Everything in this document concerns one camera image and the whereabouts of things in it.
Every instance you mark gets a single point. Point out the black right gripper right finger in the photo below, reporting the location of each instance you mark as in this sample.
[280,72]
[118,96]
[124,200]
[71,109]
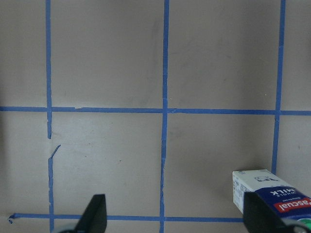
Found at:
[258,217]

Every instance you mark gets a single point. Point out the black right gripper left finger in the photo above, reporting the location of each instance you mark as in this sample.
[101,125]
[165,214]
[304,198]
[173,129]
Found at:
[94,218]

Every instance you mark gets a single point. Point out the blue white milk carton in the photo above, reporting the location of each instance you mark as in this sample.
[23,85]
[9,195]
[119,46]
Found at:
[261,188]

